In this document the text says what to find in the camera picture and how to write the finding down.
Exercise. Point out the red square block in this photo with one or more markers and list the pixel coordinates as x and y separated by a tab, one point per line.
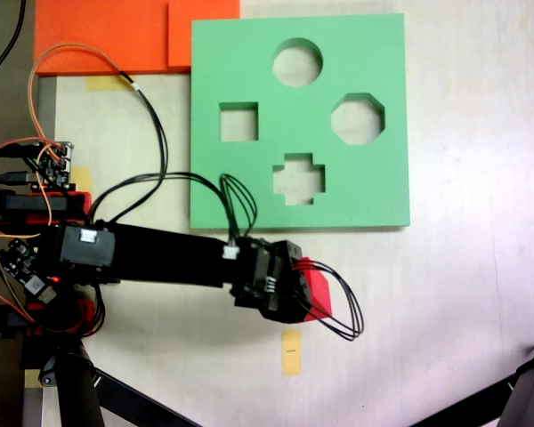
322	289

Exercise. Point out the green shape-hole board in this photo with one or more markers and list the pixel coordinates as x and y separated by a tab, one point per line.
360	187

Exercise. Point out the orange flat block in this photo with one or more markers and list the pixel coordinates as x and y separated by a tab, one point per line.
115	31

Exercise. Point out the yellow tape piece with line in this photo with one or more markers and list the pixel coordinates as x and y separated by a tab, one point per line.
292	356

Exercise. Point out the thin black tripod leg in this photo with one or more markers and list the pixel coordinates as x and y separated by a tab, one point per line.
138	405

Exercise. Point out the thick black tripod leg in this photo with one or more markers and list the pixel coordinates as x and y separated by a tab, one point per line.
78	400

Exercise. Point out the slim black tripod leg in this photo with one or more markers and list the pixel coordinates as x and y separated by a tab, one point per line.
471	405

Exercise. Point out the dark power circuit board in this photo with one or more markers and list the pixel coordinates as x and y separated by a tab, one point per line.
18	255

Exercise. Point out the black usb plug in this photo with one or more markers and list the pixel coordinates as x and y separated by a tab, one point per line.
9	178

